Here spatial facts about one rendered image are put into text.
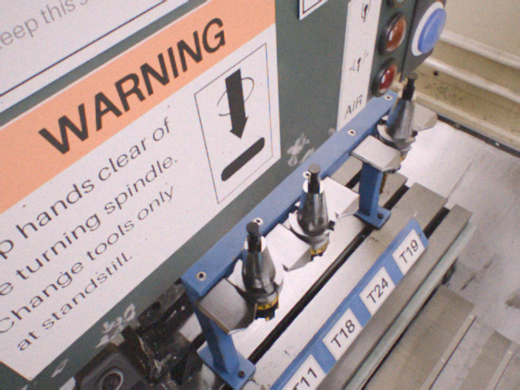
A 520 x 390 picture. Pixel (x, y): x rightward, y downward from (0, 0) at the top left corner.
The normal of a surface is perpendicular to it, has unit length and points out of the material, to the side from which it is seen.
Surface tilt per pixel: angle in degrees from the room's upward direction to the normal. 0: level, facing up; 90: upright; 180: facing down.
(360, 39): 90
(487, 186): 24
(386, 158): 0
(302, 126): 90
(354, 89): 90
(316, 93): 90
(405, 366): 7
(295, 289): 0
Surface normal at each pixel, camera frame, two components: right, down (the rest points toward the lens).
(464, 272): -0.33, -0.31
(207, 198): 0.74, 0.50
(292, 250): -0.06, -0.61
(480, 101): -0.66, 0.62
